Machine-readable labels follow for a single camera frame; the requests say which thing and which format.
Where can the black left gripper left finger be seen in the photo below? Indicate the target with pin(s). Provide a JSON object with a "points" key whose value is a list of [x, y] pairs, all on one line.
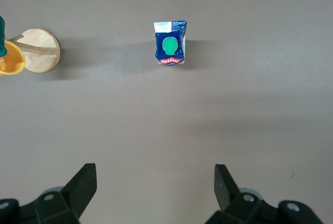
{"points": [[78, 190]]}

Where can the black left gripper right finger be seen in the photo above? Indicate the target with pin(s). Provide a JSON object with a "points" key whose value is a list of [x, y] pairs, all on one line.
{"points": [[229, 190]]}

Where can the blue milk carton green cap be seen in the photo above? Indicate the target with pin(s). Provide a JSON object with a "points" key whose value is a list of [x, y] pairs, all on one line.
{"points": [[170, 44]]}

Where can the yellow cup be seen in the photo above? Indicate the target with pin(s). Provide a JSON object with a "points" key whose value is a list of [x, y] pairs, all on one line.
{"points": [[11, 60]]}

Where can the dark green cup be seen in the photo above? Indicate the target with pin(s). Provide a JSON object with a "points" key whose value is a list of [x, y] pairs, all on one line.
{"points": [[2, 36]]}

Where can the brown table cover mat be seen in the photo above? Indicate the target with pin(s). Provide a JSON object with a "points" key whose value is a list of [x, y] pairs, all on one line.
{"points": [[166, 130]]}

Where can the round wooden mug tree stand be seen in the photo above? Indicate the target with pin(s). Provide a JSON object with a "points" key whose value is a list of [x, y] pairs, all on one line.
{"points": [[41, 52]]}

